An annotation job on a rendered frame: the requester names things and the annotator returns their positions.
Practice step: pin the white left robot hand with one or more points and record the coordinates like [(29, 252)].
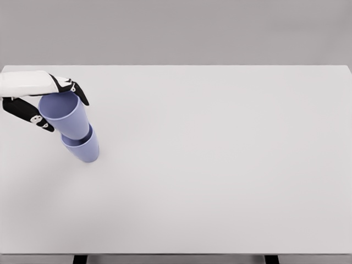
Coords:
[(30, 82)]

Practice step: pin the lavender plastic cup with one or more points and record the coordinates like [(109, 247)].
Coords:
[(85, 149), (67, 118)]

